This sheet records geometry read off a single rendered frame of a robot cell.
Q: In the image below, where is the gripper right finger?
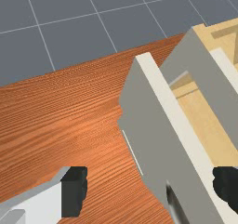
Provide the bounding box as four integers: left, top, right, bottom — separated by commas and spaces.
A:
212, 165, 238, 212

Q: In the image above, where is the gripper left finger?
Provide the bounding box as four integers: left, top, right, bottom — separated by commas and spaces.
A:
0, 165, 88, 224

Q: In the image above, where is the pale grey cabinet drawer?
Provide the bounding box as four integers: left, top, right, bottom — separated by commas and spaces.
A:
118, 51, 238, 224

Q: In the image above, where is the pale grey cabinet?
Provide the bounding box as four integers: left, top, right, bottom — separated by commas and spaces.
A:
116, 17, 238, 224

